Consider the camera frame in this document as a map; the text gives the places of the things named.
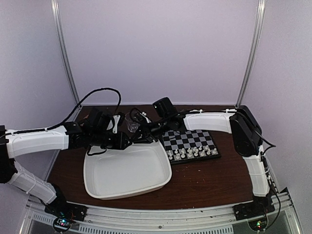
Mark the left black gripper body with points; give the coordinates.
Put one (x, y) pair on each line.
(116, 144)

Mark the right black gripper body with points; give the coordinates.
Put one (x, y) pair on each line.
(152, 133)

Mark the white rectangular tray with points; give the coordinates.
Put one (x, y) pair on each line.
(114, 174)

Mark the white chess queen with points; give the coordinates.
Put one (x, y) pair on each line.
(190, 154)

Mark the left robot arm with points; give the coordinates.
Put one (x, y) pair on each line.
(98, 129)

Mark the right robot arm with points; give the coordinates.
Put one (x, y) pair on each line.
(239, 122)

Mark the clear drinking glass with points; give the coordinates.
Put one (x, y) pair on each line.
(132, 126)

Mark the black and white chessboard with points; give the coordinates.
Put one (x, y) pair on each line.
(172, 140)

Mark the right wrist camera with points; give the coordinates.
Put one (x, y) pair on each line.
(138, 116)

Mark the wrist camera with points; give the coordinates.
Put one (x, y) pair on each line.
(138, 116)
(117, 121)

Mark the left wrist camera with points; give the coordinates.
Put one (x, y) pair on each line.
(117, 121)

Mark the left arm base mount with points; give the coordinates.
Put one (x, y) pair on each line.
(72, 212)

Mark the front aluminium rail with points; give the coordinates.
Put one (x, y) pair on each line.
(213, 220)

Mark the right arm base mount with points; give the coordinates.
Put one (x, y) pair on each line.
(251, 209)

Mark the left aluminium frame post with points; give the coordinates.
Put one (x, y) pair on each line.
(64, 54)

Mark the aluminium frame post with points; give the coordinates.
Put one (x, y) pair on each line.
(64, 54)
(258, 26)

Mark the right aluminium frame post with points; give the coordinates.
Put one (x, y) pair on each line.
(258, 26)

